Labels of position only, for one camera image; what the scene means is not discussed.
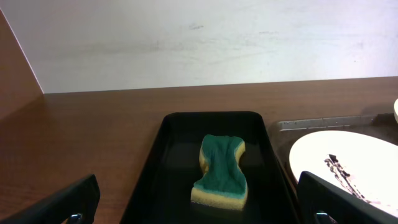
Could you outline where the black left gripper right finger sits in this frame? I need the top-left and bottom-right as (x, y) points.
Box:
(297, 171), (397, 224)

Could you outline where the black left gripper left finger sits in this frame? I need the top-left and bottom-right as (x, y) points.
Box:
(1, 174), (100, 224)

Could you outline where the white plate with dark streak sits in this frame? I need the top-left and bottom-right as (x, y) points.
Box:
(289, 131), (397, 217)

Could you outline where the green and yellow sponge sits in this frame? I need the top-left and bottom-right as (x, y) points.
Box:
(190, 134), (248, 210)

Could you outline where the white plate with wet spots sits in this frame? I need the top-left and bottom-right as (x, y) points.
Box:
(394, 99), (398, 123)

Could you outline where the large dark serving tray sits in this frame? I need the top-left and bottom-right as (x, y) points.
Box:
(267, 113), (398, 200)

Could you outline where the small black tray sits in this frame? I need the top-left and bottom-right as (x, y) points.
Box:
(121, 111), (299, 223)

